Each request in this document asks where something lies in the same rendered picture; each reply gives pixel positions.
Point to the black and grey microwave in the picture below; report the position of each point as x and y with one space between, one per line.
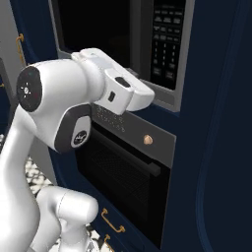
167 39

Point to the black built-in oven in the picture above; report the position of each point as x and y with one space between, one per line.
131 177

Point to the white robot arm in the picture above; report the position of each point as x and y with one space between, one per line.
55 98

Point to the dark blue tall cabinet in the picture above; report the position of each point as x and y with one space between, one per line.
213 131

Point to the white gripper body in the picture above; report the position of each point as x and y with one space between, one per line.
142 96

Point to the copper oven knob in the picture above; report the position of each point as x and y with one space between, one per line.
148 140

